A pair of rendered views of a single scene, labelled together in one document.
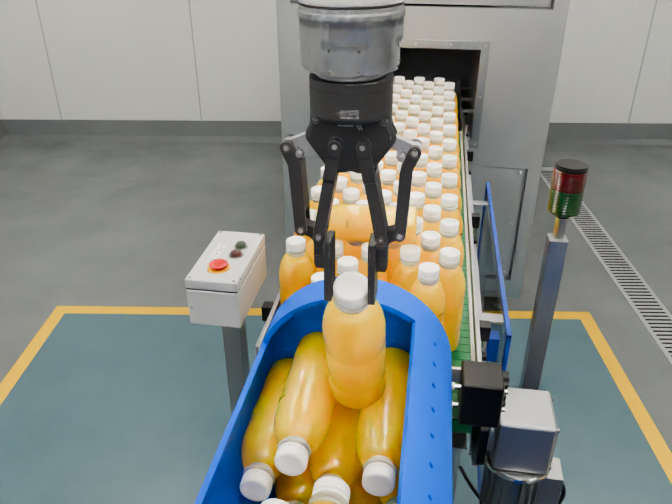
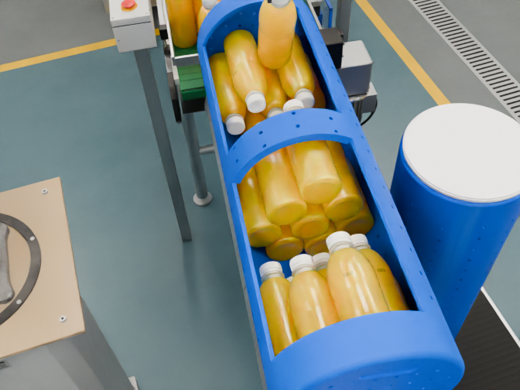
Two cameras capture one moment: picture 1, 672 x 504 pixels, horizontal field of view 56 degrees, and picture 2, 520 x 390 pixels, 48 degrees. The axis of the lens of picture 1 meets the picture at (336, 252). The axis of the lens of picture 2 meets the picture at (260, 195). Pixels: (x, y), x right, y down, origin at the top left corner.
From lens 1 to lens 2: 0.51 m
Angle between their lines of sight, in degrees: 26
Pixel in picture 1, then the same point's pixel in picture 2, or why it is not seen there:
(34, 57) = not seen: outside the picture
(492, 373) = (333, 34)
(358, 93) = not seen: outside the picture
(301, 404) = (251, 73)
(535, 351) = (343, 17)
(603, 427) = (378, 66)
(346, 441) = (277, 88)
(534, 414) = (357, 56)
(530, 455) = (357, 83)
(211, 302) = (132, 33)
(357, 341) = (286, 23)
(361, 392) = (283, 56)
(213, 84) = not seen: outside the picture
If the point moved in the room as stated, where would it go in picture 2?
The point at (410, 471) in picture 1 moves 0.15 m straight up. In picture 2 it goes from (332, 84) to (337, 16)
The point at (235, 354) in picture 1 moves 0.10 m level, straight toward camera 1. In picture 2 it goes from (147, 70) to (162, 89)
